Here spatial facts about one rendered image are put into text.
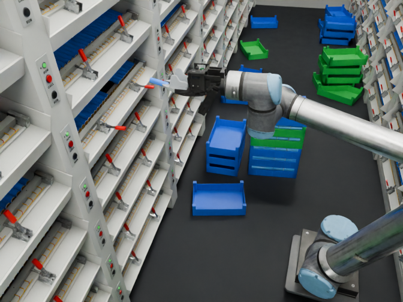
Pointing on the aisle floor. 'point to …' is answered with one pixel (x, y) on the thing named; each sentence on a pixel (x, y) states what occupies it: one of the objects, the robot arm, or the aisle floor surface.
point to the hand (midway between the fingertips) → (167, 85)
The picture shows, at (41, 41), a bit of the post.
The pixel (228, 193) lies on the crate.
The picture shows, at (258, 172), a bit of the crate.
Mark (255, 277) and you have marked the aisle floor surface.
